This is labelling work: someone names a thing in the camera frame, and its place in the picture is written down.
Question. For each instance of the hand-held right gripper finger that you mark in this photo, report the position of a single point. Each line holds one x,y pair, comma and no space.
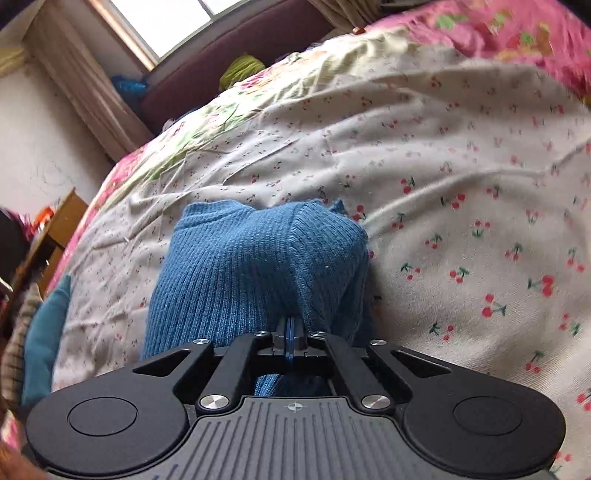
288,339
294,339

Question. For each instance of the blue knit sweater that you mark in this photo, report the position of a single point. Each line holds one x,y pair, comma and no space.
258,267

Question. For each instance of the white cherry print sheet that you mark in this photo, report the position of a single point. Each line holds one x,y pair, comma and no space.
415,161

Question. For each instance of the teal folded cloth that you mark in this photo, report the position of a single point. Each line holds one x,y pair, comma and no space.
46,341

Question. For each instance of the wooden nightstand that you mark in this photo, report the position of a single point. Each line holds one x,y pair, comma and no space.
69,210

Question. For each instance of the beige striped folded garment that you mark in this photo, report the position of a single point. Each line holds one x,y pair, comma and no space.
18,341

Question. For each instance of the yellow-green cloth bundle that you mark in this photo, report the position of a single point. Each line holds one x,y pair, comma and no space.
240,71

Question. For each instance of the orange item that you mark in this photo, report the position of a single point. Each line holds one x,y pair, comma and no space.
46,214

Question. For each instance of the blue yarn bundle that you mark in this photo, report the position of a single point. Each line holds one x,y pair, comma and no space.
129,90

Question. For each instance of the purple headboard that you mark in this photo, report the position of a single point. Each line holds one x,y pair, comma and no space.
221,37

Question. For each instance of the beige curtain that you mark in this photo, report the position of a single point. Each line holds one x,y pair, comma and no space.
87,87

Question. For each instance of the window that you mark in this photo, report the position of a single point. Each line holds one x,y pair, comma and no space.
166,23

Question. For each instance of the pink floral blanket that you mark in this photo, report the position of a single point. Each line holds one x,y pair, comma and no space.
485,27

